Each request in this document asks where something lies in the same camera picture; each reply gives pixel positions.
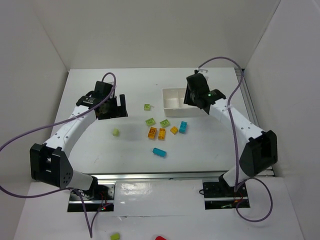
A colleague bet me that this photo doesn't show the orange printed lego brick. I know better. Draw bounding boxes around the orange printed lego brick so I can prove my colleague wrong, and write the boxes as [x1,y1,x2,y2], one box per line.
[147,127,157,140]

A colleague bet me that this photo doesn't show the green lego printed left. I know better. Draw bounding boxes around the green lego printed left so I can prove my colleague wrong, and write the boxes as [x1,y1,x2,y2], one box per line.
[145,118,156,127]

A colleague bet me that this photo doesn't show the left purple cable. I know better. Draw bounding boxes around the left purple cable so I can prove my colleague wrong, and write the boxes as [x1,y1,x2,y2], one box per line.
[0,72,117,238]

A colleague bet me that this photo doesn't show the aluminium rail right side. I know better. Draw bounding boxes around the aluminium rail right side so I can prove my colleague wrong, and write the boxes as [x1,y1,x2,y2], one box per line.
[231,77,260,127]

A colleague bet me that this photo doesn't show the green lego on floor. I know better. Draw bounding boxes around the green lego on floor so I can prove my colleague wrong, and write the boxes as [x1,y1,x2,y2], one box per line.
[110,232,120,240]

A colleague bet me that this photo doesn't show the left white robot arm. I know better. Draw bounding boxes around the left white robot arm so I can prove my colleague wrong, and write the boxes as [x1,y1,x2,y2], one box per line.
[29,81,128,191]

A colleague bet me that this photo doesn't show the green lego near tray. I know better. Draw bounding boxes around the green lego near tray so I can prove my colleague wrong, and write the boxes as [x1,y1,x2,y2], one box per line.
[143,104,151,111]

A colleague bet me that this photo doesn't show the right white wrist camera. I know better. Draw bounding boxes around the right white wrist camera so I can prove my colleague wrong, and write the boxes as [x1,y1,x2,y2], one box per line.
[194,68,209,81]

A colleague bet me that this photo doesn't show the small green lego cube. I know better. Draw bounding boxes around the small green lego cube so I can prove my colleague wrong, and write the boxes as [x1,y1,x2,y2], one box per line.
[112,128,120,137]

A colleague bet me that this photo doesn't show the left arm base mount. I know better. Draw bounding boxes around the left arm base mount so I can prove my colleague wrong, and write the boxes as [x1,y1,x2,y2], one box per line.
[67,183,116,213]

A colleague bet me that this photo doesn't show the green lego printed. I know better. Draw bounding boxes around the green lego printed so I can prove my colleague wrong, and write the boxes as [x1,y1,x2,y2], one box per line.
[160,119,170,128]
[145,118,156,127]

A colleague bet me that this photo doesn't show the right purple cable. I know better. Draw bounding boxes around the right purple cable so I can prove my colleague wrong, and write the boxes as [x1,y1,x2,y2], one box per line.
[198,56,273,223]

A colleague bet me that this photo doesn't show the long teal lego brick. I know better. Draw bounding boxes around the long teal lego brick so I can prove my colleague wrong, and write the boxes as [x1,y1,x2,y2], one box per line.
[152,147,167,158]

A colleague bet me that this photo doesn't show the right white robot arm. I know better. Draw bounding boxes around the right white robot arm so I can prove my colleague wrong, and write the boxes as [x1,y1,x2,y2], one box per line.
[184,73,278,188]

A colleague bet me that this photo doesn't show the small yellow lego brick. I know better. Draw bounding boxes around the small yellow lego brick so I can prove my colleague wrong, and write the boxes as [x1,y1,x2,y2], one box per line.
[170,126,179,135]

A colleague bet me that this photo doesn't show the white three-compartment tray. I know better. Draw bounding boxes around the white three-compartment tray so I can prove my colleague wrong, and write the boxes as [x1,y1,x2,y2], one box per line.
[162,88,206,118]

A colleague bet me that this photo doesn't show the green lego printed right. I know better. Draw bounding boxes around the green lego printed right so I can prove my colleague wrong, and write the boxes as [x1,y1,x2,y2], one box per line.
[160,119,170,128]

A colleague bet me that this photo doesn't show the purple cable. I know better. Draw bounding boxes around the purple cable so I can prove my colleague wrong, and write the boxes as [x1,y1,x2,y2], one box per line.
[198,56,273,223]
[0,72,117,238]

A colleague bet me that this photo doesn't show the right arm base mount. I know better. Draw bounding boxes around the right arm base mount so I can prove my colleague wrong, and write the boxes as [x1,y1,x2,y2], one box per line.
[198,181,250,210]

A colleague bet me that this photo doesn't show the red object at bottom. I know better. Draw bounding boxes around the red object at bottom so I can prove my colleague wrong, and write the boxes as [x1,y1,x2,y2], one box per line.
[155,236,167,240]

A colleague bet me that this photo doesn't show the yellow lego long brick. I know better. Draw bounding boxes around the yellow lego long brick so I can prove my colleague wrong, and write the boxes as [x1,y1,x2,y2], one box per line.
[158,128,166,141]

